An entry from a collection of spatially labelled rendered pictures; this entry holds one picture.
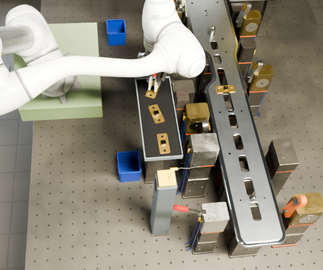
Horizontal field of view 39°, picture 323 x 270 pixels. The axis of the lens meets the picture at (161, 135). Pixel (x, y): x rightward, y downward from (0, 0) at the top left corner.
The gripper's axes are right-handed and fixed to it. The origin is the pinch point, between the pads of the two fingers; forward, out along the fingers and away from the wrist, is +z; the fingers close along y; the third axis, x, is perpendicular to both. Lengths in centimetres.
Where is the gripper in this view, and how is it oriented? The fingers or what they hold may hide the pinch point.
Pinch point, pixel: (153, 82)
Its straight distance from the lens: 177.0
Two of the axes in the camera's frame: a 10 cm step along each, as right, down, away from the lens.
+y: 9.5, 2.9, -1.2
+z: -0.6, 5.4, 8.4
